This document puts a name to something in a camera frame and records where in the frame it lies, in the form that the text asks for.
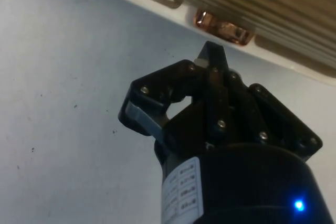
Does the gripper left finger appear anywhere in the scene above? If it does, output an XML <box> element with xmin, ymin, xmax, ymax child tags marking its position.
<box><xmin>117</xmin><ymin>40</ymin><xmax>214</xmax><ymax>143</ymax></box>

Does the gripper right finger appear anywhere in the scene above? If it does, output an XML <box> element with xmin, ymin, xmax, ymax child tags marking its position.
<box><xmin>207</xmin><ymin>41</ymin><xmax>323</xmax><ymax>161</ymax></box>

